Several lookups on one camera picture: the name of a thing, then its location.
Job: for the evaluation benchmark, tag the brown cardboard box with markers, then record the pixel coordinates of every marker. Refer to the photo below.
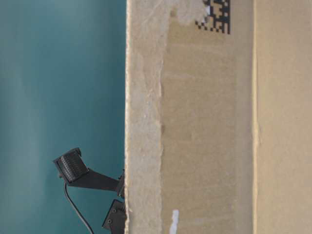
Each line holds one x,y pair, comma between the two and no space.
218,117

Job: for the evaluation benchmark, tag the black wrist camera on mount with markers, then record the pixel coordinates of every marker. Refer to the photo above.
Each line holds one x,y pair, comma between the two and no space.
76,174

